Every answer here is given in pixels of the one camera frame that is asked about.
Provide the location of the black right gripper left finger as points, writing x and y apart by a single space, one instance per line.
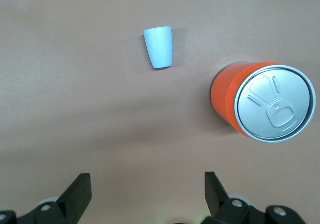
65 206

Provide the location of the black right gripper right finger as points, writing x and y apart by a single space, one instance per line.
225 209

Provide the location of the blue cup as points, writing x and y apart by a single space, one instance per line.
160 48

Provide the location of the orange can with silver lid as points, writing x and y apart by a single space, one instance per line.
272 106

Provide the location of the brown table mat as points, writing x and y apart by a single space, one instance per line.
75 83

